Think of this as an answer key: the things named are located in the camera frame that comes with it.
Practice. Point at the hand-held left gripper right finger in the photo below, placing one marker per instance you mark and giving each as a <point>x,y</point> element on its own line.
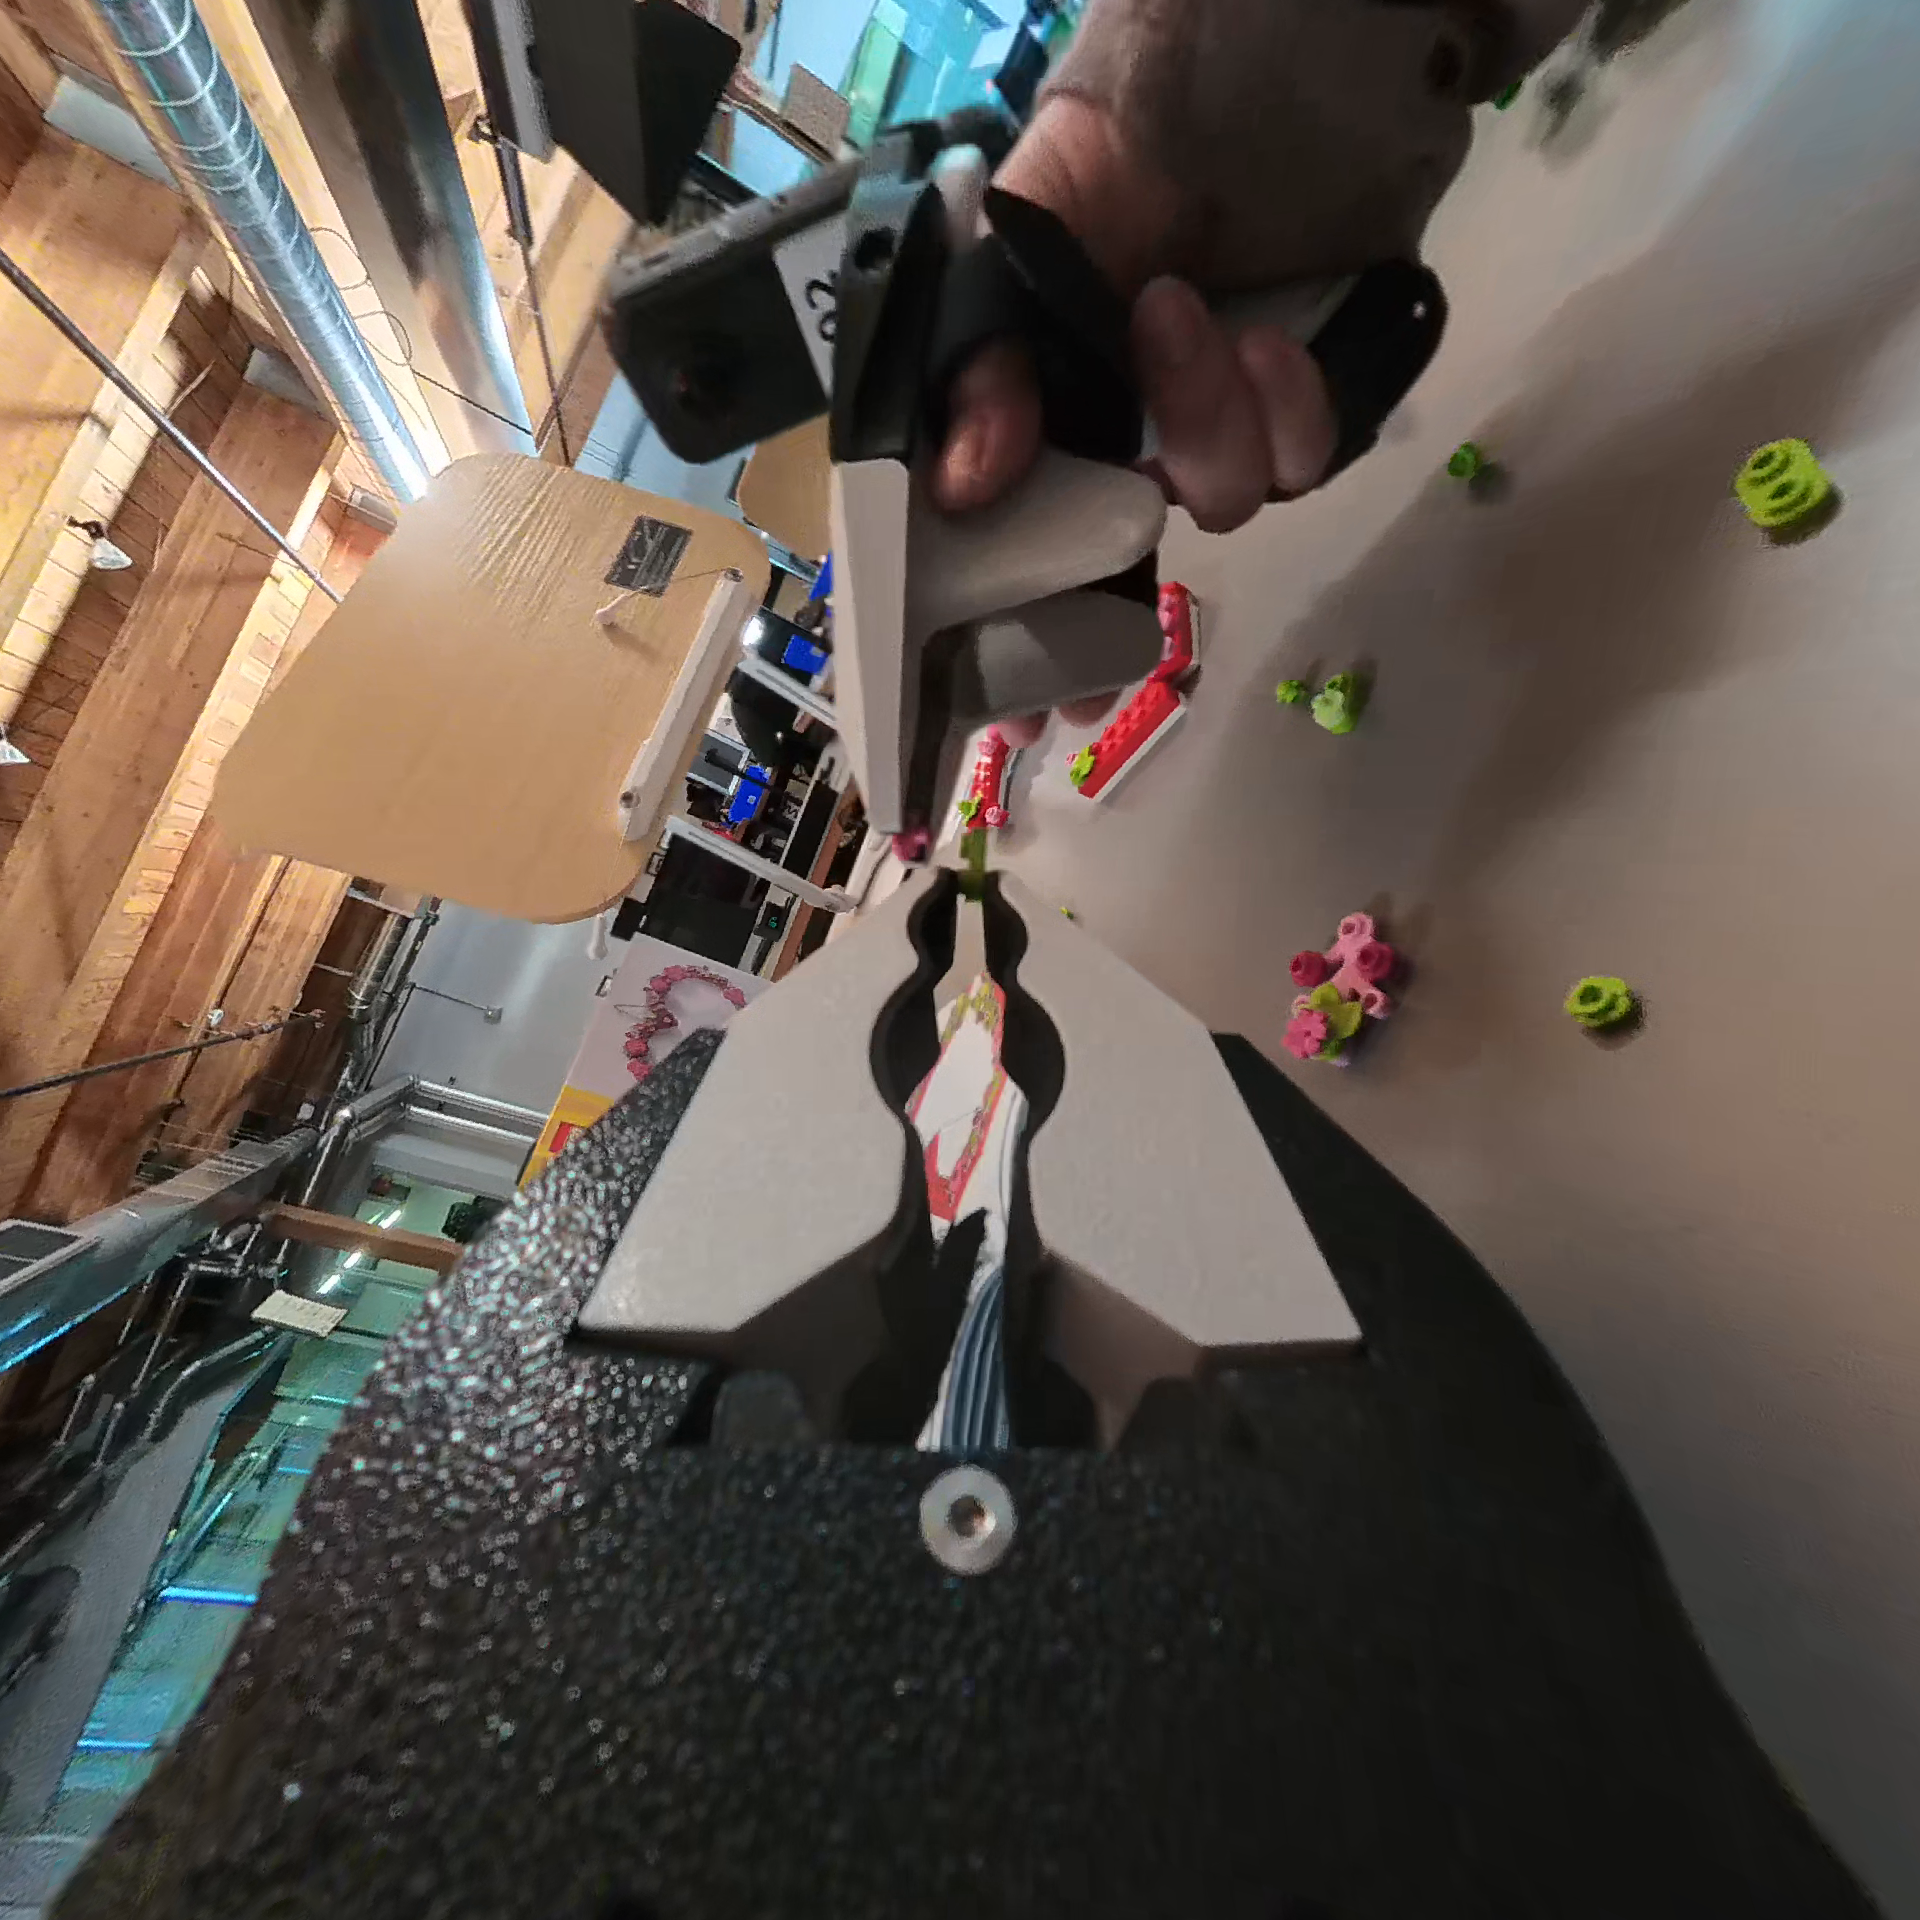
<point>1187,1200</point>

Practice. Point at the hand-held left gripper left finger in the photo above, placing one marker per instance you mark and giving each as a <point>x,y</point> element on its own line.
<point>751,1184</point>

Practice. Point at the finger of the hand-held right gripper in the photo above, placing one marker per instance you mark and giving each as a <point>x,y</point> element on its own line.
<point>878,645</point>

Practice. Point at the small lime lego leaf piece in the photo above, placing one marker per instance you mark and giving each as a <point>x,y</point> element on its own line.
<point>971,863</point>

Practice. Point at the red lego heart section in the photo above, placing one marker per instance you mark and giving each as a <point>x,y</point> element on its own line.
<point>1136,720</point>
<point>991,773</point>

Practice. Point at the pink lego branch flower cluster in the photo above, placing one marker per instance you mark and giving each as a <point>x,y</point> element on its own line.
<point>1344,992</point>

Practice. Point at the lime lego flower piece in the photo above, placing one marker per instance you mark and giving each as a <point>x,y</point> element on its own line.
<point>1600,1000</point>

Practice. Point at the lime rounded lego plate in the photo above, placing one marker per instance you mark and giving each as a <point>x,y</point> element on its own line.
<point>1785,485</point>

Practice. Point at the person's right hand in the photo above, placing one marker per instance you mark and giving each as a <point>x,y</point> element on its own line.
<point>1242,180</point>

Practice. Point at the light wooden panel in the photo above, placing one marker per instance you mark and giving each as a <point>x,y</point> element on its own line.
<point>786,493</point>
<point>480,688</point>

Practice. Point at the yellow white toy box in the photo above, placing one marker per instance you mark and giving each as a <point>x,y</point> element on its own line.
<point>659,1019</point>

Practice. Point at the instruction booklet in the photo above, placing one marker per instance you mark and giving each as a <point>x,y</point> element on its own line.
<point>968,1094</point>

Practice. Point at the black angular panel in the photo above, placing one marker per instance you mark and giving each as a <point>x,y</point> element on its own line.
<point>629,92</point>

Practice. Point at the black computer monitor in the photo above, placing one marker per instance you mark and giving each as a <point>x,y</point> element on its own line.
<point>707,903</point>

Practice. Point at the silver metal pipe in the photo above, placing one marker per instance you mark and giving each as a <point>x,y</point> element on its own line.
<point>448,1119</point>

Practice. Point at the white paper sign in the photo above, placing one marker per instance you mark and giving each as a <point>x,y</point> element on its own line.
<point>298,1315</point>

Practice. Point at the white desk frame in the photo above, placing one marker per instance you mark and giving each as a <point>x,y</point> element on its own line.
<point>751,859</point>

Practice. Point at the silver ventilation duct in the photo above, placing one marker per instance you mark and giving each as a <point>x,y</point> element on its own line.
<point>246,180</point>

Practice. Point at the wall spotlight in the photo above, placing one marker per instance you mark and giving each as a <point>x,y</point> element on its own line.
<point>108,554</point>

